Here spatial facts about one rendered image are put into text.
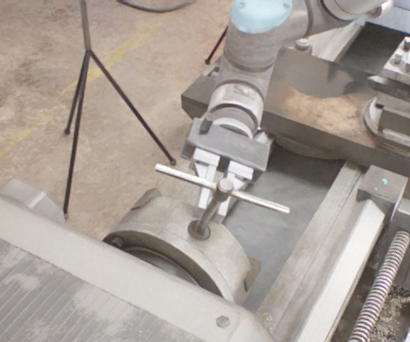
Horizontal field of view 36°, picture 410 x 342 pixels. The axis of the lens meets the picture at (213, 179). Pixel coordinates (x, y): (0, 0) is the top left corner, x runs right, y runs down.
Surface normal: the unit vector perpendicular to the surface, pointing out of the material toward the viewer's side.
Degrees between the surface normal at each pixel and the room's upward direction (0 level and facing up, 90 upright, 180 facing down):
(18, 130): 0
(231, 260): 52
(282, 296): 0
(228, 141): 20
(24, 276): 0
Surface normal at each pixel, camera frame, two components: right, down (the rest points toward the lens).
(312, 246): 0.04, -0.73
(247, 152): 0.31, -0.54
